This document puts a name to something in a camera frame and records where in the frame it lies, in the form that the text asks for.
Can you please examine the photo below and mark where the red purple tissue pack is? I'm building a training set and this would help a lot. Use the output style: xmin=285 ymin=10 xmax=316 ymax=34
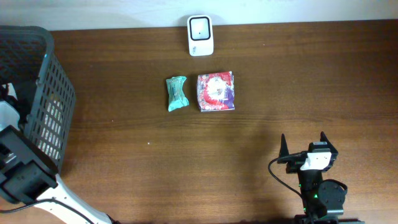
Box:
xmin=197 ymin=71 xmax=235 ymax=112

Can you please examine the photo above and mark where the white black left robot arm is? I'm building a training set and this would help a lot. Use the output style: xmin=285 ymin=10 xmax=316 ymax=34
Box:
xmin=1 ymin=84 xmax=118 ymax=224

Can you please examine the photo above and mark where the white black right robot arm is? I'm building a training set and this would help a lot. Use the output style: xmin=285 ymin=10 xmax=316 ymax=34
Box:
xmin=275 ymin=133 xmax=362 ymax=224

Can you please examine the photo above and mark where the teal toilet tissue pack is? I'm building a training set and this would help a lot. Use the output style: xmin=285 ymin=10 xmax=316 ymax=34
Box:
xmin=166 ymin=76 xmax=189 ymax=112

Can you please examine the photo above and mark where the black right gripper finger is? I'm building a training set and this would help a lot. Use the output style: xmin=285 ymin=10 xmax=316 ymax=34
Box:
xmin=278 ymin=134 xmax=290 ymax=164
xmin=320 ymin=131 xmax=331 ymax=145

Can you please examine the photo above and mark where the dark grey plastic basket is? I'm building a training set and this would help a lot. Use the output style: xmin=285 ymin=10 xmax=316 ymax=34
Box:
xmin=1 ymin=26 xmax=76 ymax=169

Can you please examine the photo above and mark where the white black barcode scanner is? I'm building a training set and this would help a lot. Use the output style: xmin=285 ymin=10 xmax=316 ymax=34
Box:
xmin=187 ymin=15 xmax=214 ymax=57

